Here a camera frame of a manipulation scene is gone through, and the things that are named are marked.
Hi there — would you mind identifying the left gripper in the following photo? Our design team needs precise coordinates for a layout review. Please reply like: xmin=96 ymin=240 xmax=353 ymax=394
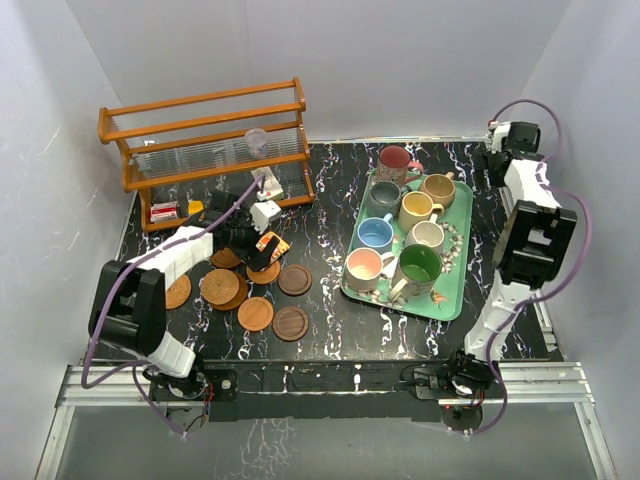
xmin=226 ymin=206 xmax=278 ymax=271

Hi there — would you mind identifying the orange patterned card pack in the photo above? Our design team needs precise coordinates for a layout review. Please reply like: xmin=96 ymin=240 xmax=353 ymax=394
xmin=256 ymin=231 xmax=290 ymax=261

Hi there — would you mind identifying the dark walnut coaster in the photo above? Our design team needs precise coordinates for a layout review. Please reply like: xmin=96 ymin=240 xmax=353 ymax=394
xmin=278 ymin=264 xmax=312 ymax=296
xmin=272 ymin=306 xmax=309 ymax=342

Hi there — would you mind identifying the orange wooden coaster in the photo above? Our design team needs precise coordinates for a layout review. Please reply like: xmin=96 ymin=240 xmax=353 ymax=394
xmin=237 ymin=297 xmax=274 ymax=332
xmin=246 ymin=260 xmax=281 ymax=285

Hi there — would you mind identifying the woven rattan coaster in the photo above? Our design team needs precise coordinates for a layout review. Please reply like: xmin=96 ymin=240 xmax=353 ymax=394
xmin=165 ymin=275 xmax=192 ymax=310
xmin=200 ymin=269 xmax=240 ymax=305

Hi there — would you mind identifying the wooden shelf rack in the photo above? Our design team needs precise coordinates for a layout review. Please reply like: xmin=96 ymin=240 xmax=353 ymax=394
xmin=97 ymin=77 xmax=316 ymax=233

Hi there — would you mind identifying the green floral tray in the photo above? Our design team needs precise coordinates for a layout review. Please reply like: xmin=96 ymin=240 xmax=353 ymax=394
xmin=340 ymin=181 xmax=474 ymax=322

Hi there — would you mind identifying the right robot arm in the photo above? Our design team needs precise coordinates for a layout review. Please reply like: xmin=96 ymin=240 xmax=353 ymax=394
xmin=464 ymin=120 xmax=577 ymax=364

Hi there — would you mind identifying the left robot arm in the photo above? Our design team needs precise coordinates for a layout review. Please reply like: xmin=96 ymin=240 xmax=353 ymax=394
xmin=85 ymin=192 xmax=281 ymax=399

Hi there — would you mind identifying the clear plastic cup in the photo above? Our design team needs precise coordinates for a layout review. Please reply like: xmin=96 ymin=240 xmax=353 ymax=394
xmin=244 ymin=128 xmax=268 ymax=159

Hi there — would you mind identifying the white green small box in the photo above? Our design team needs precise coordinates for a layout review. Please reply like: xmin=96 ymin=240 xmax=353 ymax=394
xmin=251 ymin=166 xmax=284 ymax=202

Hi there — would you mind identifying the yellow small block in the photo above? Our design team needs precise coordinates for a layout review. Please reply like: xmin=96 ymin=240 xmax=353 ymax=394
xmin=188 ymin=200 xmax=204 ymax=216

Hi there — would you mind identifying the tan brown mug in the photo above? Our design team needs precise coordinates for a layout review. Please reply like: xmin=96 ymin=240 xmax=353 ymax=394
xmin=419 ymin=172 xmax=456 ymax=210

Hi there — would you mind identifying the red white small box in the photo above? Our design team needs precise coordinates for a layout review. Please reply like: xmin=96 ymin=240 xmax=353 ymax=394
xmin=149 ymin=201 xmax=180 ymax=223

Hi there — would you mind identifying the yellow mug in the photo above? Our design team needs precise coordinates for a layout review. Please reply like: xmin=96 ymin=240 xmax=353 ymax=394
xmin=397 ymin=191 xmax=445 ymax=234

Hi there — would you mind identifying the white beige mug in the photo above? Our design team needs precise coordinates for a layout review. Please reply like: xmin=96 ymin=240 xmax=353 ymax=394
xmin=404 ymin=221 xmax=445 ymax=255

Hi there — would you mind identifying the maroon mug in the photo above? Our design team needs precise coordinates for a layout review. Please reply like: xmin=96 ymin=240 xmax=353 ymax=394
xmin=374 ymin=145 xmax=424 ymax=187

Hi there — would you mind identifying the grey mug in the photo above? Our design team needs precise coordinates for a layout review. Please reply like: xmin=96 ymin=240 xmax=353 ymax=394
xmin=366 ymin=181 xmax=410 ymax=218

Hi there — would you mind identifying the green mug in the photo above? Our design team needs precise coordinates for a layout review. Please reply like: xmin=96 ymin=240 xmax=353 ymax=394
xmin=387 ymin=244 xmax=442 ymax=302

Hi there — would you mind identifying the pink mug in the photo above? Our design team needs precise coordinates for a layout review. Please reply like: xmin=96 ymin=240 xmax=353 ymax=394
xmin=344 ymin=247 xmax=397 ymax=292

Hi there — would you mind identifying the blue mug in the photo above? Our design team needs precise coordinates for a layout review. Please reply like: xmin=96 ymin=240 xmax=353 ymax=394
xmin=356 ymin=213 xmax=394 ymax=253

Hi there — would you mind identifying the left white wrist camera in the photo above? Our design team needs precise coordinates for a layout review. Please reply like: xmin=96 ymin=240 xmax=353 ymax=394
xmin=249 ymin=200 xmax=281 ymax=234

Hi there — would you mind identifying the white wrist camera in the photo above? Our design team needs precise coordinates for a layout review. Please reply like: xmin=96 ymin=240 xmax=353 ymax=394
xmin=487 ymin=119 xmax=511 ymax=153
xmin=249 ymin=200 xmax=281 ymax=234

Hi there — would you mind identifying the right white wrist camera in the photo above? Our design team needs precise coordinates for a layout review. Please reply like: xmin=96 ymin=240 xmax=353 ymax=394
xmin=487 ymin=119 xmax=511 ymax=153

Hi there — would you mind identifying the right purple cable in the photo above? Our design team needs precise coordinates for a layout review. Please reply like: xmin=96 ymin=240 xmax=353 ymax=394
xmin=414 ymin=99 xmax=593 ymax=435

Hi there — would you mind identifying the purple cable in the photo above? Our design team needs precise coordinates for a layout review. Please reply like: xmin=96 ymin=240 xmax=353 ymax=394
xmin=80 ymin=179 xmax=266 ymax=441
xmin=414 ymin=99 xmax=593 ymax=435

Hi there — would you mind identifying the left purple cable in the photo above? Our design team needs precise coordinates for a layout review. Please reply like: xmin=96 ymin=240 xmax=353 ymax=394
xmin=80 ymin=179 xmax=266 ymax=441

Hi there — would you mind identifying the black front base frame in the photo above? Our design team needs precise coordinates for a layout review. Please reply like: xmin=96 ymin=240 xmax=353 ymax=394
xmin=149 ymin=357 xmax=506 ymax=425

